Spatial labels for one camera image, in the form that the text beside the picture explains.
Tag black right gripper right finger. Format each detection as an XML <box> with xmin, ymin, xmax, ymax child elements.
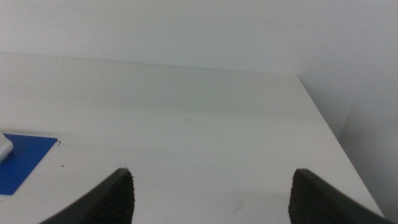
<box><xmin>288</xmin><ymin>168</ymin><xmax>396</xmax><ymax>224</ymax></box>

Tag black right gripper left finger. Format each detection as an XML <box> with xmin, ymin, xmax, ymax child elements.
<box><xmin>39</xmin><ymin>167</ymin><xmax>136</xmax><ymax>224</ymax></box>

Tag blue rectangular mat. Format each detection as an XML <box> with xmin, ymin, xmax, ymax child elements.
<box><xmin>0</xmin><ymin>133</ymin><xmax>58</xmax><ymax>196</ymax></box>

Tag white sandal with coloured straps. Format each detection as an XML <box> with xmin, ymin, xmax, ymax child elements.
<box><xmin>0</xmin><ymin>133</ymin><xmax>14</xmax><ymax>164</ymax></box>

